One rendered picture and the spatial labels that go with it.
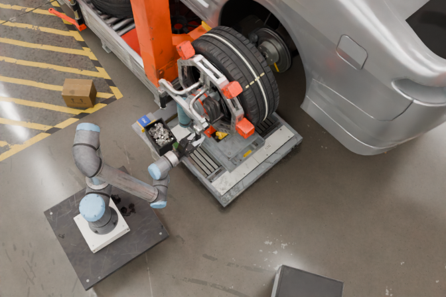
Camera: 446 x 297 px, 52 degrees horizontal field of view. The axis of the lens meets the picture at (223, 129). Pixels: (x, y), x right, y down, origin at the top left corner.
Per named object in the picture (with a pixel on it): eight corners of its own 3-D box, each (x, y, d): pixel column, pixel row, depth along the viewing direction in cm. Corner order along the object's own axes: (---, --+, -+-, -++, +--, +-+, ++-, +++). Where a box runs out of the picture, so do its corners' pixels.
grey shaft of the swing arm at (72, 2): (87, 29, 406) (73, -13, 362) (81, 32, 404) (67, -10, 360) (81, 23, 409) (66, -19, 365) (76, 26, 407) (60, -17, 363)
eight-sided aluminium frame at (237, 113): (240, 142, 297) (246, 96, 249) (232, 147, 294) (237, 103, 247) (186, 89, 315) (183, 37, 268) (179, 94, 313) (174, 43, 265)
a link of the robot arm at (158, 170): (147, 172, 265) (145, 165, 256) (164, 160, 269) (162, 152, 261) (157, 183, 262) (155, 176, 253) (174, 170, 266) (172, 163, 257)
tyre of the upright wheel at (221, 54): (198, 40, 317) (249, 118, 326) (171, 58, 308) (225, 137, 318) (234, 10, 255) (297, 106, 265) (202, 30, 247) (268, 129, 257)
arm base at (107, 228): (94, 240, 284) (89, 235, 276) (84, 214, 293) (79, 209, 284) (122, 226, 288) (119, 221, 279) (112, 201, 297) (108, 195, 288)
